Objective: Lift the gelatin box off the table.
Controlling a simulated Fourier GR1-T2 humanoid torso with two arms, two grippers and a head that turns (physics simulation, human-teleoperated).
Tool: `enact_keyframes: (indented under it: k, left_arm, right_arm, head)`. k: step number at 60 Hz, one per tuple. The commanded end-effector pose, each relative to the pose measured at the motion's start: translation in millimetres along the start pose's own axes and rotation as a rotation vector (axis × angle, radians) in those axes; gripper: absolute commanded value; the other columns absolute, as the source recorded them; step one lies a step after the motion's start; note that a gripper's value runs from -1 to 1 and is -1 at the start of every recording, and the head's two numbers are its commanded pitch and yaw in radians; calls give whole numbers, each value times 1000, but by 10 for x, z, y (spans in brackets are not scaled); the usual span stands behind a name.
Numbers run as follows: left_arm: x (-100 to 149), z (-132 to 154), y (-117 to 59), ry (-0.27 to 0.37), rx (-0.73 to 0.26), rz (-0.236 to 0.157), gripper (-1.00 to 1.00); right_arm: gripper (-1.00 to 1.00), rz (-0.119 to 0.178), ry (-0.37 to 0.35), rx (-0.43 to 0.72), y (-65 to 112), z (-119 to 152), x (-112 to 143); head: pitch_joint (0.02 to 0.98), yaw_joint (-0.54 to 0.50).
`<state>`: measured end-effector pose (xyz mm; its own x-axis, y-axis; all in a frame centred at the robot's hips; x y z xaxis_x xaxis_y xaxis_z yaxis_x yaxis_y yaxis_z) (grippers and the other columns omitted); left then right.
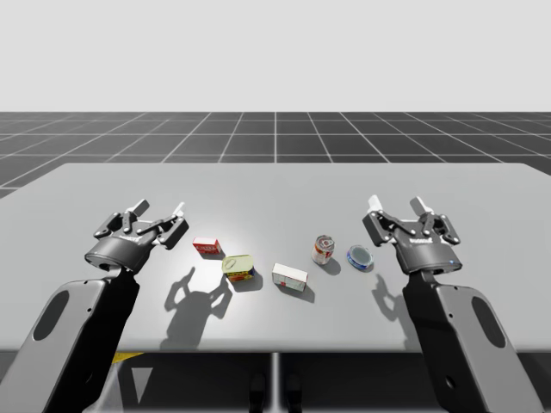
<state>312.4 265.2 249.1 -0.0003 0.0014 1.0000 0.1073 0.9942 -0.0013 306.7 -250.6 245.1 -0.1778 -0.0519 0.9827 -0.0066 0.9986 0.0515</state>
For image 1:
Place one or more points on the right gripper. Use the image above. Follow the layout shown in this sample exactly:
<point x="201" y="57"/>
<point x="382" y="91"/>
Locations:
<point x="426" y="251"/>

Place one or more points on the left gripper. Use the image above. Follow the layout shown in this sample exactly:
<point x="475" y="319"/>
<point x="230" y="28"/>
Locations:
<point x="121" y="249"/>

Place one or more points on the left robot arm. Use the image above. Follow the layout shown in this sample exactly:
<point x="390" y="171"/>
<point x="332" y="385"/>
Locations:
<point x="64" y="327"/>

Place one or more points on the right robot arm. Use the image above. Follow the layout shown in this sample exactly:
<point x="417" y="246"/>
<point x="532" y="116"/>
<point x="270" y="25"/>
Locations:
<point x="469" y="340"/>

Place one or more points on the blue flat can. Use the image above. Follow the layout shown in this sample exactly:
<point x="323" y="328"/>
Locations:
<point x="360" y="257"/>

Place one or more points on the red and white can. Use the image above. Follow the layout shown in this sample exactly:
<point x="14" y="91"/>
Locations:
<point x="323" y="249"/>

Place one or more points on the green and blue rectangular can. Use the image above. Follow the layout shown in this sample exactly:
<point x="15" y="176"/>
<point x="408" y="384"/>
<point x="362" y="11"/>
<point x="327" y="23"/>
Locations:
<point x="238" y="266"/>

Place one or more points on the red and white carton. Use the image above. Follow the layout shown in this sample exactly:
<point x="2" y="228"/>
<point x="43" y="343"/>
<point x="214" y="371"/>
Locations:
<point x="289" y="277"/>

